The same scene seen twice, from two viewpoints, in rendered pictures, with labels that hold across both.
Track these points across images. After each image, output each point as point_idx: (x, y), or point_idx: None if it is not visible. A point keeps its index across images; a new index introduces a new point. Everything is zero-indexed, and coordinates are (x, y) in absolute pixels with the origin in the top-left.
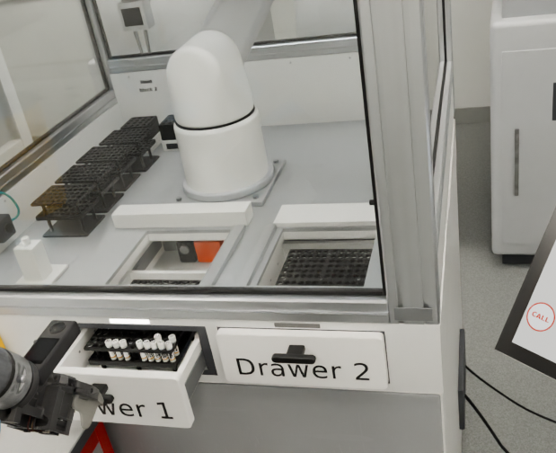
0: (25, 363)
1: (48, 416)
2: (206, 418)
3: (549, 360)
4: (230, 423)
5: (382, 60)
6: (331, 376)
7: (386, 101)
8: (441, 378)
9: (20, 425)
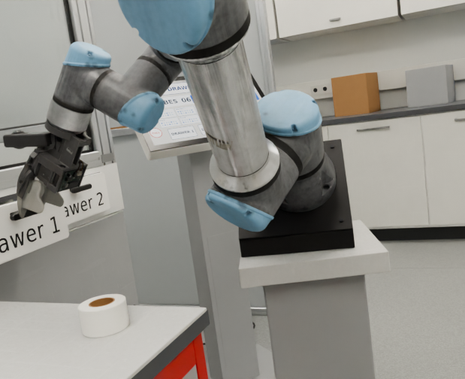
0: (70, 110)
1: (79, 160)
2: (21, 289)
3: (171, 143)
4: (36, 286)
5: (80, 15)
6: (89, 207)
7: (83, 35)
8: (122, 198)
9: (80, 157)
